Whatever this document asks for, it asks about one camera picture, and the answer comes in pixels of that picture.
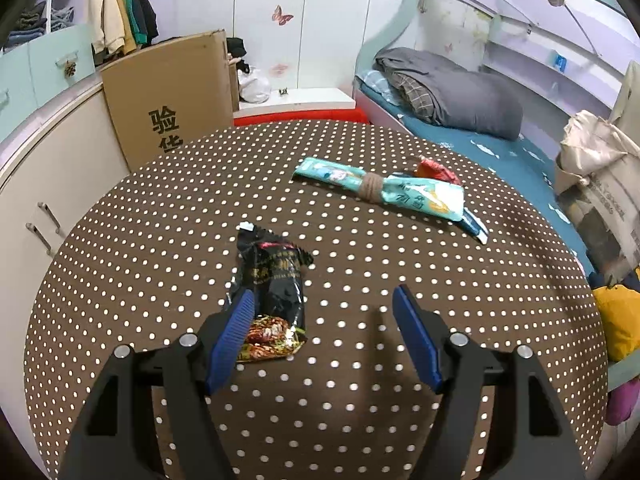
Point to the red bench with white top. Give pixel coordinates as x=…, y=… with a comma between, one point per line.
x=300, y=110

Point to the small blue box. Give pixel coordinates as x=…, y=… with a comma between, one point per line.
x=560, y=61

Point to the folded dark clothes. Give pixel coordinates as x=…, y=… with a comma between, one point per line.
x=31, y=19

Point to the purple cloth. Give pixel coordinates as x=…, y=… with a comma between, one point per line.
x=625, y=402

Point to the yellow cloth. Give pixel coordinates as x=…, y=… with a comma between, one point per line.
x=620, y=320

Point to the white wardrobe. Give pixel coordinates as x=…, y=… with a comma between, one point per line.
x=310, y=35

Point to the blue white wrapper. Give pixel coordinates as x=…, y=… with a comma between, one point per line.
x=475, y=227

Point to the green garment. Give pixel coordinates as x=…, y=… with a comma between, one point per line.
x=136, y=10

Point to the teal snack packet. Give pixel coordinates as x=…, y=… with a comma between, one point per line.
x=420, y=195

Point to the yellow garment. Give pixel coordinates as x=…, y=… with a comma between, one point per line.
x=127, y=25

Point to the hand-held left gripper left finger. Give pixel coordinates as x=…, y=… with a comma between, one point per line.
x=235, y=340

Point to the jute twine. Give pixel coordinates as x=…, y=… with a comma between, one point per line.
x=373, y=187

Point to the dark blue cloth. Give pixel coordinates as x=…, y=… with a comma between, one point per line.
x=600, y=280

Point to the black snack packet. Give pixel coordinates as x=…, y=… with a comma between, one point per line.
x=280, y=285

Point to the black garment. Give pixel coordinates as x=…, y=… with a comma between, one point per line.
x=147, y=7

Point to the large cardboard box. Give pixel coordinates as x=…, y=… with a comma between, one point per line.
x=165, y=95

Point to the plaid pillow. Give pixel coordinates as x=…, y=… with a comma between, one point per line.
x=412, y=97

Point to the pine cone drawer knob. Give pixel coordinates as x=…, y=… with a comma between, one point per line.
x=70, y=69

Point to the red small packet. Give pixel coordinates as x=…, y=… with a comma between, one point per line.
x=437, y=170

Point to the brown polka dot tablecloth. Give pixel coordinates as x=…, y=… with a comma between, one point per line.
x=350, y=260

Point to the grey blanket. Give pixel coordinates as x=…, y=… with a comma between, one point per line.
x=470, y=100

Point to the beige tote bag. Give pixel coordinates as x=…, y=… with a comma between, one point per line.
x=595, y=175

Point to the cream jacket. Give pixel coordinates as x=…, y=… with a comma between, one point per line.
x=105, y=10

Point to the beige hanging cloth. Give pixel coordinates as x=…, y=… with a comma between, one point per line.
x=629, y=95

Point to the white plastic bag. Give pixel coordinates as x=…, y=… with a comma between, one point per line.
x=254, y=87

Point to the white wall shelf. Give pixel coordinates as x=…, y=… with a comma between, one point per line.
x=525, y=60

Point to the black clothes pile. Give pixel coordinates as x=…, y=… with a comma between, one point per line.
x=236, y=52

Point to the white teal bed frame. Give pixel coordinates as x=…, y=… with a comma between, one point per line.
x=390, y=20

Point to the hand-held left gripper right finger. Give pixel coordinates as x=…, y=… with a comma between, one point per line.
x=415, y=340

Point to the light blue pillow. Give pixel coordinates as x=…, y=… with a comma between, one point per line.
x=372, y=85

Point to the pink butterfly sticker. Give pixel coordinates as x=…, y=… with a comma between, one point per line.
x=282, y=15

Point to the cream low cabinet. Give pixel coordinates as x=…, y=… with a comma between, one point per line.
x=60, y=170

